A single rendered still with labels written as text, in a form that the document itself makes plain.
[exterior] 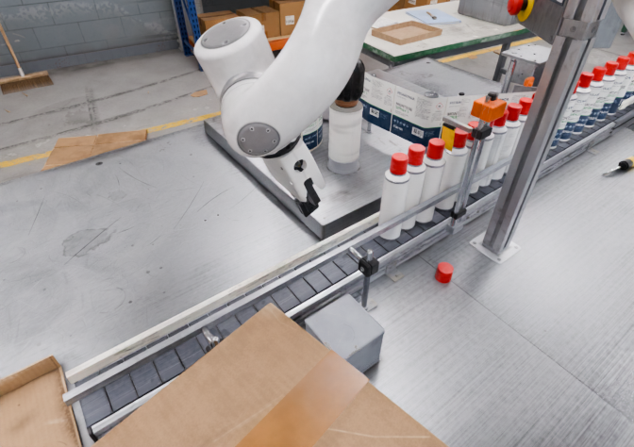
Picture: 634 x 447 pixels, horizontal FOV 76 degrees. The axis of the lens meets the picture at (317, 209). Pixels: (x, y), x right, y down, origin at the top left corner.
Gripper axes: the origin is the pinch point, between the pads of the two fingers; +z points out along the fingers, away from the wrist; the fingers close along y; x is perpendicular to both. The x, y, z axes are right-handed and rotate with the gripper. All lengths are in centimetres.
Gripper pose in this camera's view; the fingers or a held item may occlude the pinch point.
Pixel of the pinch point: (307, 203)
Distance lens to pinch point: 69.6
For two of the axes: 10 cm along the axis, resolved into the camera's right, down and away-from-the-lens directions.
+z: 2.8, 6.0, 7.5
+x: -7.6, 6.2, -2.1
